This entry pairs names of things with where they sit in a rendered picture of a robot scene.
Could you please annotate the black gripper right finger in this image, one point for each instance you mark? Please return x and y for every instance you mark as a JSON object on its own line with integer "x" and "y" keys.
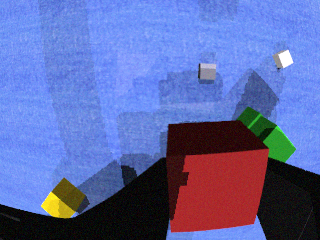
{"x": 289, "y": 208}

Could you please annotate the white block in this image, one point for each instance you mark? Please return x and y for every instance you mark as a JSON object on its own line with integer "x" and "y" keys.
{"x": 282, "y": 58}

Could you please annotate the green block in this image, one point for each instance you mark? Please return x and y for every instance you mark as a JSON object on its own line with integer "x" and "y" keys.
{"x": 280, "y": 148}
{"x": 249, "y": 117}

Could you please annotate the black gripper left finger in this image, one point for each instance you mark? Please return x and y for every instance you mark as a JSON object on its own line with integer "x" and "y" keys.
{"x": 140, "y": 211}

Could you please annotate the red block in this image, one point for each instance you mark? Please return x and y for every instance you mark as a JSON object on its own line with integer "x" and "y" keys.
{"x": 215, "y": 174}

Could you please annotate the yellow block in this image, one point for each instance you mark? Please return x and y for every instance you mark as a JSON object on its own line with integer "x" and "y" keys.
{"x": 64, "y": 200}

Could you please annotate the small grey block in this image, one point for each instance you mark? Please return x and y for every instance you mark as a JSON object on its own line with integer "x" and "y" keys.
{"x": 206, "y": 72}

